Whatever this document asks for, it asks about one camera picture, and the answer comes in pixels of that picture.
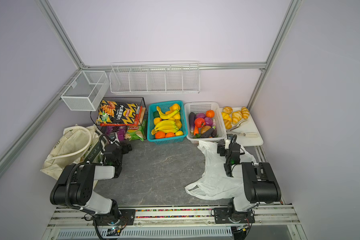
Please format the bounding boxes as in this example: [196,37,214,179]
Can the black wire wooden shelf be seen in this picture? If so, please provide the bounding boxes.
[90,97,148,141]

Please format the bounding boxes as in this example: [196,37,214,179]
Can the teal plastic fruit basket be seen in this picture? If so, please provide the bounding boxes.
[147,101,188,145]

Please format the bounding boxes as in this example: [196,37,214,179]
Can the white tray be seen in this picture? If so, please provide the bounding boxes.
[226,115,264,147]

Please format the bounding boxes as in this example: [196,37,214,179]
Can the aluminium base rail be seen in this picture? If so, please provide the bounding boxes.
[42,204,307,240]

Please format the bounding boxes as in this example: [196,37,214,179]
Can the croissant right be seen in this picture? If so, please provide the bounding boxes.
[241,107,250,120]

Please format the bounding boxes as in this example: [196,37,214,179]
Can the yellow banana bunch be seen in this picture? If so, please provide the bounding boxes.
[151,120,179,135]

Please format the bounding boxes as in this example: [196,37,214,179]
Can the white plastic vegetable basket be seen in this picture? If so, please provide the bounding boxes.
[185,102,227,144]

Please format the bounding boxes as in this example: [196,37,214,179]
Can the orange tangerine in white basket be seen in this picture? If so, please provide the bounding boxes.
[206,110,215,119]

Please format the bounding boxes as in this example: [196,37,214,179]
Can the purple snack bag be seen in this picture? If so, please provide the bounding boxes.
[106,126,128,142]

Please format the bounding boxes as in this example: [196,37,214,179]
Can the black yellow chips bag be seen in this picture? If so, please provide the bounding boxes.
[95,100,142,126]

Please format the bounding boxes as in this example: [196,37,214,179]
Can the white mesh wall basket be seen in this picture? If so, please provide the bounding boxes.
[61,70,110,112]

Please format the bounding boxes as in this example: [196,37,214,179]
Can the cream canvas tote bag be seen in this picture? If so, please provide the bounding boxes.
[41,125,109,180]

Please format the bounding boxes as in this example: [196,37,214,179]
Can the red tomato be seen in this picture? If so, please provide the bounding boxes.
[194,118,206,128]

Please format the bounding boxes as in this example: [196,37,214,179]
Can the croissant middle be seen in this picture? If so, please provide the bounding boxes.
[232,111,243,125]

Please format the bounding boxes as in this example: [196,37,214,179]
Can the green chips bag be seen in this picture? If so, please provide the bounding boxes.
[125,126,145,141]

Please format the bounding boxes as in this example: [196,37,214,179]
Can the white wire wall rack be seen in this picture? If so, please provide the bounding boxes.
[109,61,201,94]

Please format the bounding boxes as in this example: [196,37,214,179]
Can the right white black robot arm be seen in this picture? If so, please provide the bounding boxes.
[211,134,282,225]

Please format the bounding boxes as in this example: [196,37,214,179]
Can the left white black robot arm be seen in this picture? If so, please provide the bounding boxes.
[50,143,135,229]

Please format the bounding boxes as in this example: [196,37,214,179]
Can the white plastic grocery bag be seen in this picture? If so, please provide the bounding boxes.
[185,141,244,201]

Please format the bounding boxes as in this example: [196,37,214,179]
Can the dark purple eggplant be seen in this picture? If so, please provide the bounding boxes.
[189,112,196,135]

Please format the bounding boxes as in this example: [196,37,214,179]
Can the single yellow banana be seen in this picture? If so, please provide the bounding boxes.
[156,106,180,120]

